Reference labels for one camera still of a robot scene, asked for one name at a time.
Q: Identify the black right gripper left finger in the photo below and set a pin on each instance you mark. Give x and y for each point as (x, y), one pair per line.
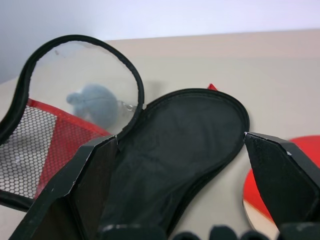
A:
(75, 190)

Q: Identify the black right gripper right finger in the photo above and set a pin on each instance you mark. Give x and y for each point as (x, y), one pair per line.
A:
(282, 180)

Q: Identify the red table tennis paddle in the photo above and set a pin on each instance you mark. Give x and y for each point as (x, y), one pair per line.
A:
(253, 191)

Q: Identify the black paddle case, clear lid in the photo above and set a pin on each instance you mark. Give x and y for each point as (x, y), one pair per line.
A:
(180, 140)

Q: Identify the grey rounded object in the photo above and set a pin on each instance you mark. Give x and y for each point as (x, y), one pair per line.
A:
(93, 101)

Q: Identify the red zipper pull tab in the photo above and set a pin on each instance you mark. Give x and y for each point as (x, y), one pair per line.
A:
(212, 87)

